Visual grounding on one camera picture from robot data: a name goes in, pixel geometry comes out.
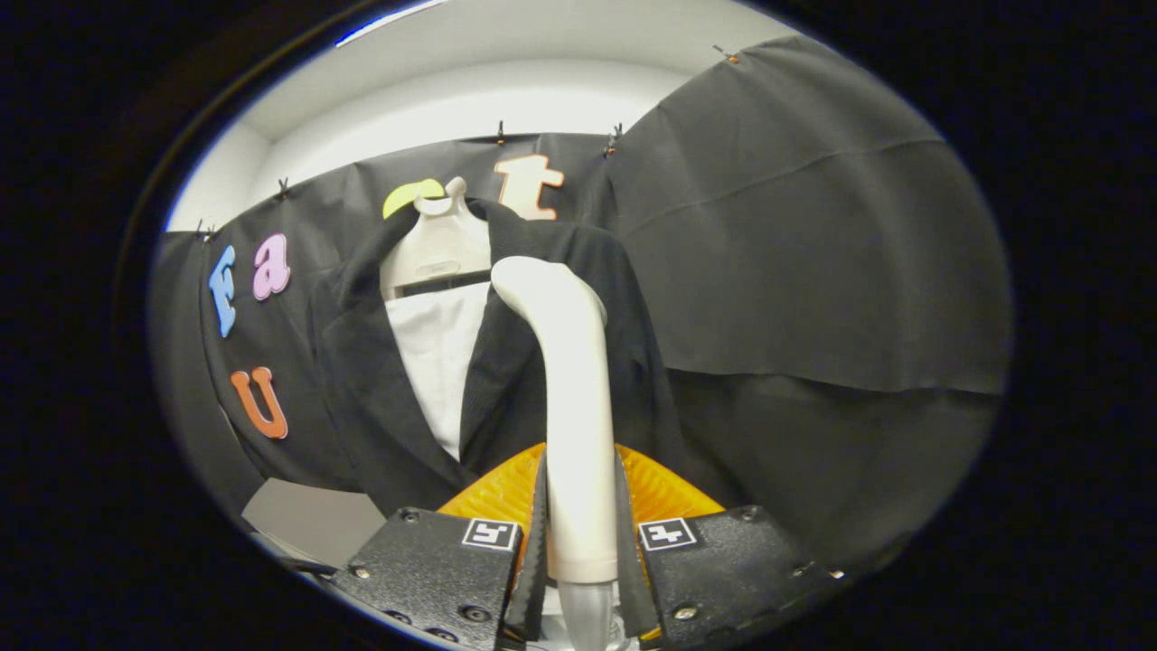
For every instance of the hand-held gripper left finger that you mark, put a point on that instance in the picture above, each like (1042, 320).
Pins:
(533, 588)

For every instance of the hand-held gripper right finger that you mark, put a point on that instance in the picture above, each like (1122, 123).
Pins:
(633, 588)

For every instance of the black jacket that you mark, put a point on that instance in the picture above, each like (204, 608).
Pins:
(362, 380)

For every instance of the grey drawer cabinet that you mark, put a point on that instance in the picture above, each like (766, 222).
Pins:
(307, 520)

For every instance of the white mannequin torso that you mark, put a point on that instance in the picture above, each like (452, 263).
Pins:
(438, 344)

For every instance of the black backdrop cloth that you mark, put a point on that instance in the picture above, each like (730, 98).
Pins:
(813, 226)

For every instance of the row of small backdrop clips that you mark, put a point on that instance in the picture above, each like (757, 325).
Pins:
(500, 134)

